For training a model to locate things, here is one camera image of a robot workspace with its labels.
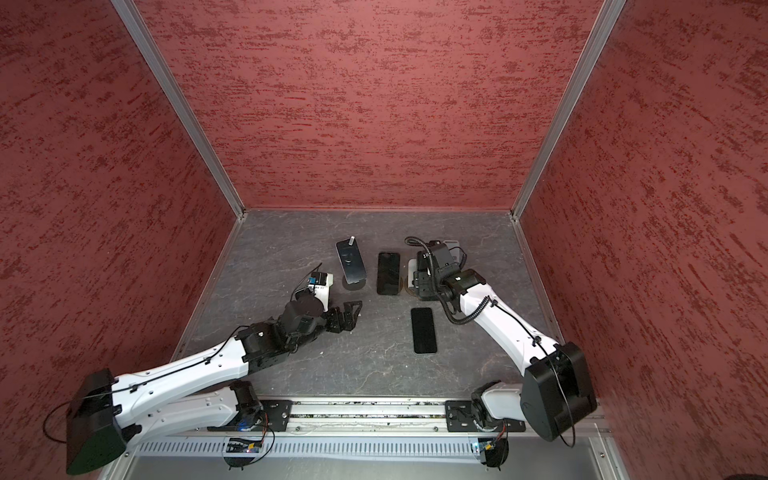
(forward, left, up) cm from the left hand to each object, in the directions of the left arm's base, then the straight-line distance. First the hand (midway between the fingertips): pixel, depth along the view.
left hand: (348, 308), depth 78 cm
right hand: (+8, -22, -2) cm, 23 cm away
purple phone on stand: (+20, +2, -6) cm, 21 cm away
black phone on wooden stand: (+16, -10, -8) cm, 21 cm away
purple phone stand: (+6, -26, +19) cm, 33 cm away
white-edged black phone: (+2, -22, -16) cm, 27 cm away
